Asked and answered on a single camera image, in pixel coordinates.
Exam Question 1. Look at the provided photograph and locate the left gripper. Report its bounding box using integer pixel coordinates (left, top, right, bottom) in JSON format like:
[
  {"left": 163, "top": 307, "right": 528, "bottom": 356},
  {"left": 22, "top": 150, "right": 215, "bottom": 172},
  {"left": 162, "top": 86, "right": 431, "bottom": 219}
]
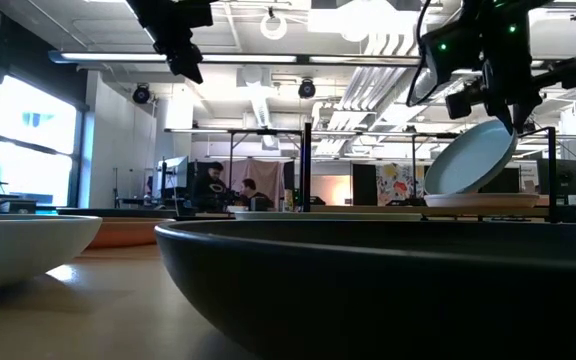
[{"left": 125, "top": 0, "right": 215, "bottom": 86}]

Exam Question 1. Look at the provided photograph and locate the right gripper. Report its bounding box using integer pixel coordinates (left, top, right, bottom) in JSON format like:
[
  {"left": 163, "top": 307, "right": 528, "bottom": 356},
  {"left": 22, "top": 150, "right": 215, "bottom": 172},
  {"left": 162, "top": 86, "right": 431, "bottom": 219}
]
[{"left": 444, "top": 51, "right": 576, "bottom": 134}]

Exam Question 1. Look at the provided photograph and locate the light blue plate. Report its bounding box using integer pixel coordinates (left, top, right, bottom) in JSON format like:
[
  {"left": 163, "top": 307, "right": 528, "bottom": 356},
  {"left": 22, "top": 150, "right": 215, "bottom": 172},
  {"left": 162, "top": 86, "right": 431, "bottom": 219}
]
[{"left": 423, "top": 118, "right": 519, "bottom": 197}]

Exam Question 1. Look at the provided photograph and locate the cream plate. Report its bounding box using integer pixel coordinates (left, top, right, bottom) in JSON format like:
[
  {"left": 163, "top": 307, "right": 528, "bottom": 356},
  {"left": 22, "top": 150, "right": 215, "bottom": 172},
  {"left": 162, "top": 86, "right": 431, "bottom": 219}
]
[{"left": 423, "top": 191, "right": 541, "bottom": 210}]

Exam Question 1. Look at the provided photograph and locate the orange plate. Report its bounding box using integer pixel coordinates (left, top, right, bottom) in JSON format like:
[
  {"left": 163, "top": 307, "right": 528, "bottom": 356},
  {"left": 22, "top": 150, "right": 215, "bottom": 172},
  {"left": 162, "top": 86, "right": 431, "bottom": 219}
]
[{"left": 86, "top": 216, "right": 177, "bottom": 250}]

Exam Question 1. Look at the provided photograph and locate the large dark foreground bowl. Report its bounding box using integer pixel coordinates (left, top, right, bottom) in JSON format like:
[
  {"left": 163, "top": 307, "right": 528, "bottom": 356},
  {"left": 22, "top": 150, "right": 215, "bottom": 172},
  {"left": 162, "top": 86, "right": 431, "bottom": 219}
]
[{"left": 153, "top": 218, "right": 576, "bottom": 360}]

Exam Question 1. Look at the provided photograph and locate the white bowl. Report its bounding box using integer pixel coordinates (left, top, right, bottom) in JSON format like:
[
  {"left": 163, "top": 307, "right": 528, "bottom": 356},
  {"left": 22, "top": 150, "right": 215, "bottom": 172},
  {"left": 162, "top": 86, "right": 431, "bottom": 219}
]
[{"left": 0, "top": 213, "right": 103, "bottom": 296}]

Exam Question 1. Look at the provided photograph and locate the black ceiling spot lamp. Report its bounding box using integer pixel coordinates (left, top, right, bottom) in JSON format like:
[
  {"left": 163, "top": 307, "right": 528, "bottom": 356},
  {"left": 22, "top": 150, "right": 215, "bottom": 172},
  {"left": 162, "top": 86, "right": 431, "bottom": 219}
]
[
  {"left": 297, "top": 78, "right": 318, "bottom": 101},
  {"left": 132, "top": 83, "right": 152, "bottom": 106}
]

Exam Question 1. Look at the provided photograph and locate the black partition panel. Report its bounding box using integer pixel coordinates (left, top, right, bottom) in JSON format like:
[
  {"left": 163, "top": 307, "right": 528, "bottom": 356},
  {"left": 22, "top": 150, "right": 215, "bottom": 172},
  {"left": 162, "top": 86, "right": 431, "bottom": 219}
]
[
  {"left": 187, "top": 161, "right": 216, "bottom": 181},
  {"left": 351, "top": 163, "right": 378, "bottom": 207}
]

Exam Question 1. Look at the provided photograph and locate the bright computer monitor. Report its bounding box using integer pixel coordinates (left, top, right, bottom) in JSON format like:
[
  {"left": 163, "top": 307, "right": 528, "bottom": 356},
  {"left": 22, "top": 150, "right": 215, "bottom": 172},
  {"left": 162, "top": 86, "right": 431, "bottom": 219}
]
[{"left": 156, "top": 155, "right": 190, "bottom": 192}]

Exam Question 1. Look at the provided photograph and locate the person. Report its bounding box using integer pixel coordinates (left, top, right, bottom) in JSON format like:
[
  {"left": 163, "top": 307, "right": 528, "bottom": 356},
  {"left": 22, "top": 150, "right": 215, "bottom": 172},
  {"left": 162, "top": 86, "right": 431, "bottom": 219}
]
[
  {"left": 239, "top": 177, "right": 276, "bottom": 212},
  {"left": 190, "top": 160, "right": 230, "bottom": 213}
]

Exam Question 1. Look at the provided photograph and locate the pink curtain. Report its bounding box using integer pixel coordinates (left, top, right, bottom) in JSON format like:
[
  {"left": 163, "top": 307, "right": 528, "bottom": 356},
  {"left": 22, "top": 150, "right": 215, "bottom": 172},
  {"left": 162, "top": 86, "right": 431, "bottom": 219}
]
[{"left": 222, "top": 158, "right": 285, "bottom": 201}]

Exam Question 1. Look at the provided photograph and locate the floral cloth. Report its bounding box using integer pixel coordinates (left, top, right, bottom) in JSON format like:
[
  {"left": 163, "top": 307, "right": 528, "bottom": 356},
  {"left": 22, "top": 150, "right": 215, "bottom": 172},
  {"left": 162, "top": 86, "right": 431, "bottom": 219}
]
[{"left": 376, "top": 163, "right": 425, "bottom": 207}]

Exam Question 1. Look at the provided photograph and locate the large bright window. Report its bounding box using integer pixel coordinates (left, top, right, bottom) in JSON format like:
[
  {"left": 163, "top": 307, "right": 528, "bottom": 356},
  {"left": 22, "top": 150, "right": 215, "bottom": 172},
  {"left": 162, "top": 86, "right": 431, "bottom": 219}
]
[{"left": 0, "top": 74, "right": 85, "bottom": 209}]

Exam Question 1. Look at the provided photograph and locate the silver ventilation duct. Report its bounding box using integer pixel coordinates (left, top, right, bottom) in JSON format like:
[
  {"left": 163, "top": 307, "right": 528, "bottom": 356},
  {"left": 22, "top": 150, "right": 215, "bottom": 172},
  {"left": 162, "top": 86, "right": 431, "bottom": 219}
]
[{"left": 410, "top": 64, "right": 452, "bottom": 106}]

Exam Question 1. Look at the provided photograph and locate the white ring lamp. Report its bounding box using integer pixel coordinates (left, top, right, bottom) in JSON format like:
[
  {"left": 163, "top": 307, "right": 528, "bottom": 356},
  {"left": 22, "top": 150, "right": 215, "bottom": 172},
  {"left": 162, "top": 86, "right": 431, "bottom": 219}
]
[{"left": 259, "top": 10, "right": 289, "bottom": 42}]

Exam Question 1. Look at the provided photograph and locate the background black metal frame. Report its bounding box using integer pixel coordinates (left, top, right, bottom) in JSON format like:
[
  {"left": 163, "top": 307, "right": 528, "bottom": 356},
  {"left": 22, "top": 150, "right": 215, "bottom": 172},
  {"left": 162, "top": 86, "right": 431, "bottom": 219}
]
[{"left": 165, "top": 127, "right": 305, "bottom": 212}]

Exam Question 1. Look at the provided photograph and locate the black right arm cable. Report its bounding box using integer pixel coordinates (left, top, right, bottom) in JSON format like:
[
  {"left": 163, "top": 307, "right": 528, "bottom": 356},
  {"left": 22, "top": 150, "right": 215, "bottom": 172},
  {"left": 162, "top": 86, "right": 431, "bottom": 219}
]
[{"left": 405, "top": 0, "right": 450, "bottom": 109}]

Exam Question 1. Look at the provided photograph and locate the black frame wooden shelf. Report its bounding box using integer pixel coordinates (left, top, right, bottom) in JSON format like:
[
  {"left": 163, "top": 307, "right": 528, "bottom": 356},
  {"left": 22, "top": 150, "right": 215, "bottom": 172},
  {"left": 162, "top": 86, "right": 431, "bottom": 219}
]
[{"left": 301, "top": 121, "right": 559, "bottom": 225}]

